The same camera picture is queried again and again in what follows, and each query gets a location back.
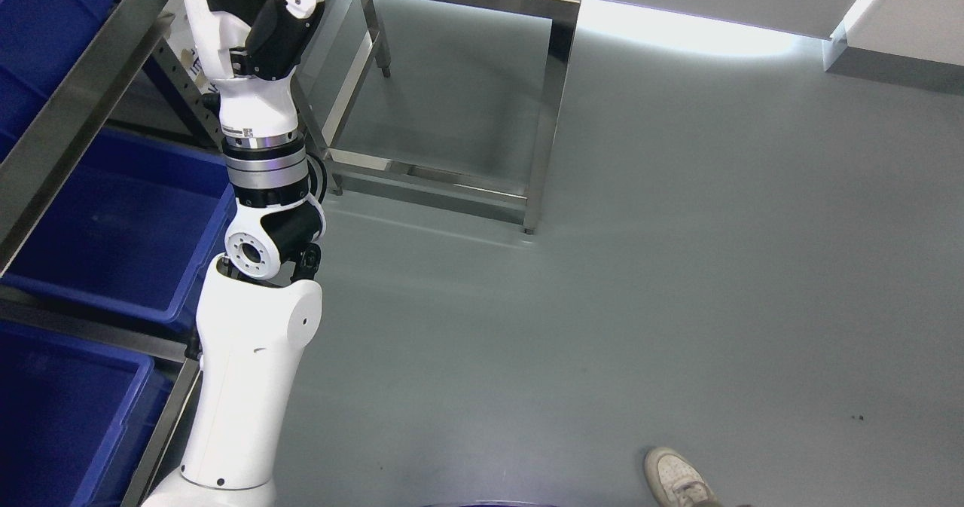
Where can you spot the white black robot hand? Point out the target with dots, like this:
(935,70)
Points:
(249,50)

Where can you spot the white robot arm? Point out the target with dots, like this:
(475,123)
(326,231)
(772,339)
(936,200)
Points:
(260,307)

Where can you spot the metal shelf rack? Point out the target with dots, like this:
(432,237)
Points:
(130,41)

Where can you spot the blue bin top left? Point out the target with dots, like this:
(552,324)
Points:
(40,42)

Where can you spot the blue bin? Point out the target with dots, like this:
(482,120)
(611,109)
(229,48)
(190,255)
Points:
(40,42)
(76,417)
(131,231)

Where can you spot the blue bin lower left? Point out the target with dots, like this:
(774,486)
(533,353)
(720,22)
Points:
(131,231)

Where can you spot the stainless steel table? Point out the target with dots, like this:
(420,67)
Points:
(451,104)

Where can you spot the blue bin lower centre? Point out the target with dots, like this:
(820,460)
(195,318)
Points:
(76,417)

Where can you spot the white sneaker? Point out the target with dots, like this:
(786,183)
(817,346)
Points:
(673,481)

